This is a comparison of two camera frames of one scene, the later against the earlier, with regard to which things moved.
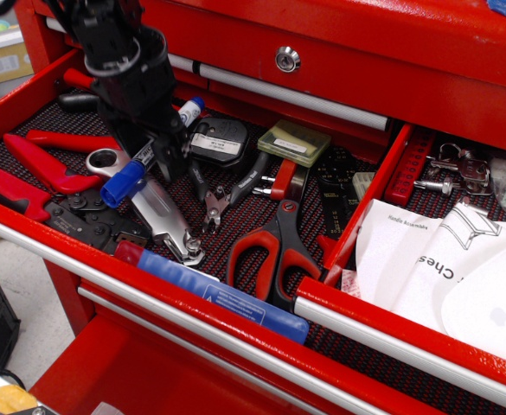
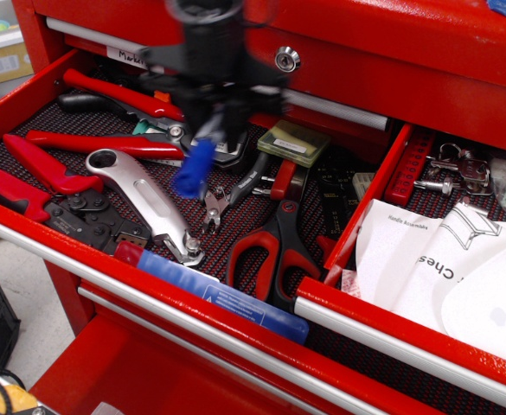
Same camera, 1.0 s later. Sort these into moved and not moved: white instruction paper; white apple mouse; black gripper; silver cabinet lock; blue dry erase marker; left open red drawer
Moved: black gripper; blue dry erase marker
Not moved: silver cabinet lock; white apple mouse; left open red drawer; white instruction paper
